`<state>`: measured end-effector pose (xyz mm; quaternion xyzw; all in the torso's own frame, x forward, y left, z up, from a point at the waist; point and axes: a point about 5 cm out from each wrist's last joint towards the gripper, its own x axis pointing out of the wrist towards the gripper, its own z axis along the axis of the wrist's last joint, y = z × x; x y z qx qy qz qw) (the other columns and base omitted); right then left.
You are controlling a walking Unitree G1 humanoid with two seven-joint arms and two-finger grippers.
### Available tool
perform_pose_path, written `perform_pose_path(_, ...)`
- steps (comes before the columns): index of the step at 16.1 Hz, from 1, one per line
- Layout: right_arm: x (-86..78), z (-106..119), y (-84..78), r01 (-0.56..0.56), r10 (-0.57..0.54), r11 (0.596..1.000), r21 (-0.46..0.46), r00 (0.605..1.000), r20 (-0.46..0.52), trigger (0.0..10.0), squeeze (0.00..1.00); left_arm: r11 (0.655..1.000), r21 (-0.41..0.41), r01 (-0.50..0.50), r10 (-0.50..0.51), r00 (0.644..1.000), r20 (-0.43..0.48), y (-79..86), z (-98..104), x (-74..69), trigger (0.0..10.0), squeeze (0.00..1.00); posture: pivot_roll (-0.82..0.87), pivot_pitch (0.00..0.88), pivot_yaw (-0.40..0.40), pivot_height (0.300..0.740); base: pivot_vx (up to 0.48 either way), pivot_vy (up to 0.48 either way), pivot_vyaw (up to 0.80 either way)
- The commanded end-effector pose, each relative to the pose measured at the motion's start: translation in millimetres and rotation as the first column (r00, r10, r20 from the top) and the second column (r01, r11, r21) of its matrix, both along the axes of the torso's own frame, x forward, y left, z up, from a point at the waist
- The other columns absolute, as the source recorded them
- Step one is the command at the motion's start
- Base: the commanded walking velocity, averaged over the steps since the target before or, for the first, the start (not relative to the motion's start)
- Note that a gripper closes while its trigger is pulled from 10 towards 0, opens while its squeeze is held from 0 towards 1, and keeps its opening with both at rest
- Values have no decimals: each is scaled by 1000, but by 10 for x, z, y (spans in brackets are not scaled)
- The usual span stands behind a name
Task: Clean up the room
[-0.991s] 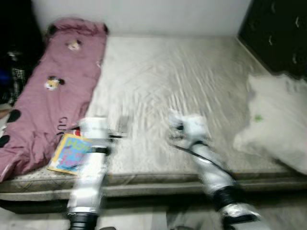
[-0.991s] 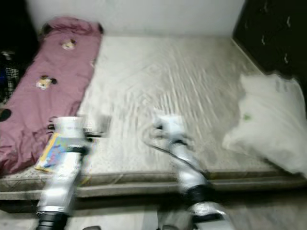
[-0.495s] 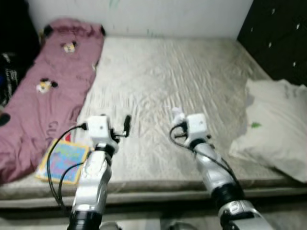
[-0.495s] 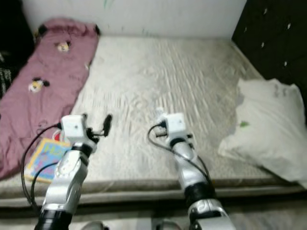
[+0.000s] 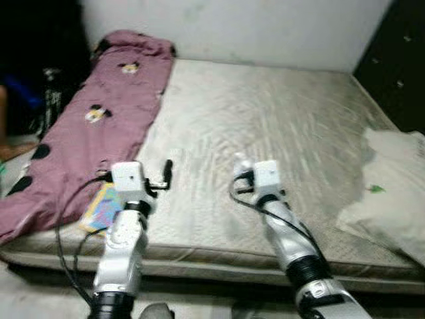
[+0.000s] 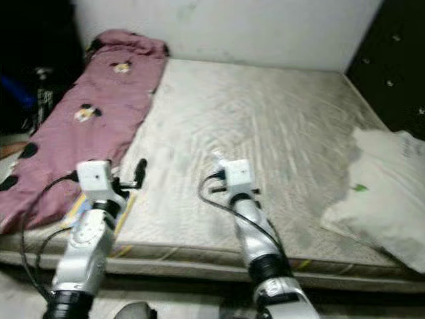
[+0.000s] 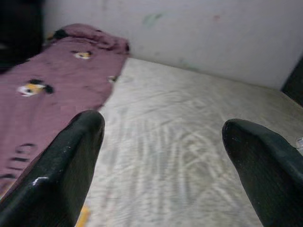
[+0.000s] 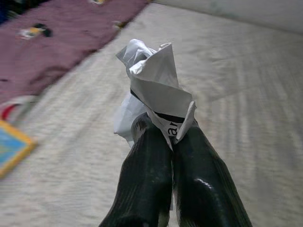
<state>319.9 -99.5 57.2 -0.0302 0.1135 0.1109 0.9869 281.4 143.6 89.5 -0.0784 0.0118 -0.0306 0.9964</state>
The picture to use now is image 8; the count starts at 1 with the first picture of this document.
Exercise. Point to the white quilted mattress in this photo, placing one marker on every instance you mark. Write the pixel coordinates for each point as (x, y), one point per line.
(236, 94)

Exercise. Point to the mauve cartoon print blanket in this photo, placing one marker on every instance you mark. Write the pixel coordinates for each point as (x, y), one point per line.
(59, 47)

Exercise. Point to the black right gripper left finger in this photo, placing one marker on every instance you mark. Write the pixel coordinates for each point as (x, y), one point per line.
(144, 179)

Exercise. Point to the blue yellow children's book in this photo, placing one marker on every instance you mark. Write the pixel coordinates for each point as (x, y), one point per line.
(9, 146)

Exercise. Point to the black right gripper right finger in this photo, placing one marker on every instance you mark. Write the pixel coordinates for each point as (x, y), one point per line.
(203, 189)

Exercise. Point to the white printed paper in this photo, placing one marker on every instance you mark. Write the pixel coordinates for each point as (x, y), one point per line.
(154, 78)

